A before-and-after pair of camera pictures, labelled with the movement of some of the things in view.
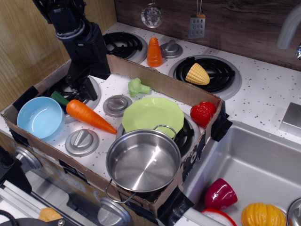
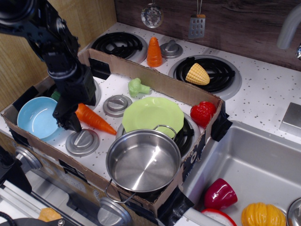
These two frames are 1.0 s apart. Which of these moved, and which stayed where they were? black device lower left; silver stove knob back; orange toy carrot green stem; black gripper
Moved: black gripper
Stayed: orange toy carrot green stem; black device lower left; silver stove knob back
